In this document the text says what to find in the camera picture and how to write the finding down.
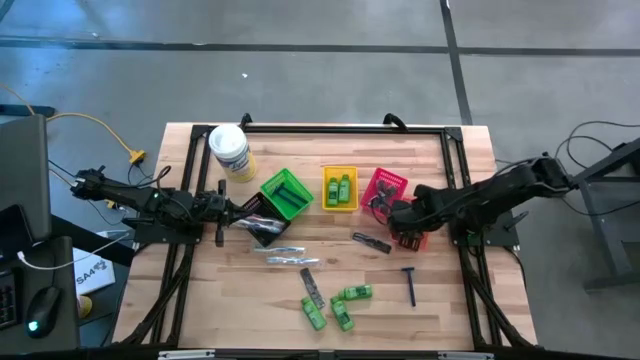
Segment packaged toothbrushes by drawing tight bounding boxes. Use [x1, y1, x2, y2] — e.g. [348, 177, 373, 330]
[266, 255, 321, 267]

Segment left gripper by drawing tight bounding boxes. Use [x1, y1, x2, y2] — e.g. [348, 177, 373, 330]
[192, 178, 254, 249]

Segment black keyboard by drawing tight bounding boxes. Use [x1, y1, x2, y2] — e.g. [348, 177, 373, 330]
[0, 269, 22, 331]

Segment black floor bar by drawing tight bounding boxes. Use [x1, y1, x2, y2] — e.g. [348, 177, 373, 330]
[0, 103, 56, 119]

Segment yellow plastic basket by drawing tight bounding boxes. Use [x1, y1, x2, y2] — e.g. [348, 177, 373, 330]
[322, 165, 360, 212]

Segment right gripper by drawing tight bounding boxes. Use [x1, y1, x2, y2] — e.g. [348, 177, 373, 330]
[388, 183, 441, 251]

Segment black aluminium table frame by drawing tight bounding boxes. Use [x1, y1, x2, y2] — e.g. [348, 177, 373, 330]
[112, 122, 539, 351]

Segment bagged black comb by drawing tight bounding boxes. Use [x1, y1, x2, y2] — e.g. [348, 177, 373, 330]
[374, 179, 401, 202]
[364, 187, 396, 214]
[298, 267, 326, 310]
[351, 231, 393, 255]

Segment black floor cable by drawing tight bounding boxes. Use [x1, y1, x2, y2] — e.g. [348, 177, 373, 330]
[549, 119, 640, 216]

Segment green plastic basket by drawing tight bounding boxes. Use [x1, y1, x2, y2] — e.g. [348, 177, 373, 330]
[259, 167, 316, 222]

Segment white paper box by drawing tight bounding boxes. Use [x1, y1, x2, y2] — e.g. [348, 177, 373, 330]
[72, 247, 116, 296]

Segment black plastic basket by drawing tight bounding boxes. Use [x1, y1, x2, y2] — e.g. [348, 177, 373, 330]
[237, 191, 292, 249]

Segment black tablet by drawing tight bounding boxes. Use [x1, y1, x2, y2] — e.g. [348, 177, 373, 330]
[0, 204, 34, 261]

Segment grey metal bracket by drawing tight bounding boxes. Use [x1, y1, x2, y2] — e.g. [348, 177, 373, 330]
[158, 349, 216, 360]
[437, 351, 494, 360]

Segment orange extension cable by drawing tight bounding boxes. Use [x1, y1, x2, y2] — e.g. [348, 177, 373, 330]
[47, 168, 121, 210]
[0, 82, 147, 166]

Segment pinkish red plastic basket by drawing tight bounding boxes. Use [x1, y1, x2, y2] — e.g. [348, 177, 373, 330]
[359, 167, 409, 220]

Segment Lysol wipes canister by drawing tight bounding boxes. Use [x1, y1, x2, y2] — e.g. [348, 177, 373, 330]
[208, 123, 258, 184]

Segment black side table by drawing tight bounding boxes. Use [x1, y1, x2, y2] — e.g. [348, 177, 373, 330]
[551, 137, 640, 291]

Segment grey laptop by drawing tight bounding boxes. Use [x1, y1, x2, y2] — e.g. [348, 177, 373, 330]
[0, 113, 53, 246]

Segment black computer mouse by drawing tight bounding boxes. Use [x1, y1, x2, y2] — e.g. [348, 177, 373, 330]
[24, 285, 62, 340]

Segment orange plastic basket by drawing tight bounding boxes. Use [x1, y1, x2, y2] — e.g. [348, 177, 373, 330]
[392, 197, 430, 252]

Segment white cable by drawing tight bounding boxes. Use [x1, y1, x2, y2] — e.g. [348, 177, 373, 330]
[16, 232, 131, 271]

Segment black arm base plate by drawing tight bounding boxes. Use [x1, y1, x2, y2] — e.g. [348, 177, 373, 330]
[447, 207, 521, 248]
[133, 204, 207, 245]

